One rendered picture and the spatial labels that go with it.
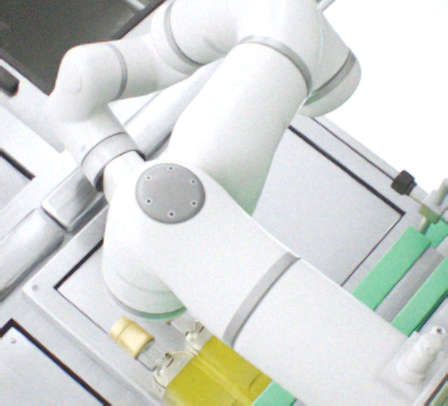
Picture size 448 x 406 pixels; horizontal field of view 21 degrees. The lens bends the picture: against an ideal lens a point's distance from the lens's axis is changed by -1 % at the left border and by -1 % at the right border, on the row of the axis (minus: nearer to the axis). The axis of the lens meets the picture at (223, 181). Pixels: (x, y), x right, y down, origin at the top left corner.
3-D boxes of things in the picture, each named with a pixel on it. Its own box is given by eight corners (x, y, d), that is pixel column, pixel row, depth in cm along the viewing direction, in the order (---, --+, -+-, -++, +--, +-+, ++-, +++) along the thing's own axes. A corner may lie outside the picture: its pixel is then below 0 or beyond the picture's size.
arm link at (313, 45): (340, 120, 113) (400, 25, 121) (252, 10, 108) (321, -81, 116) (244, 145, 123) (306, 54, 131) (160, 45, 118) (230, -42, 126)
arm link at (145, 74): (181, 68, 136) (68, 117, 151) (256, 56, 146) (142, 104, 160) (160, -3, 137) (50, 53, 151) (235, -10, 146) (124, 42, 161)
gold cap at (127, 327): (141, 345, 139) (113, 321, 140) (131, 365, 141) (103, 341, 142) (159, 332, 142) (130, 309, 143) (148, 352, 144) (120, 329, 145)
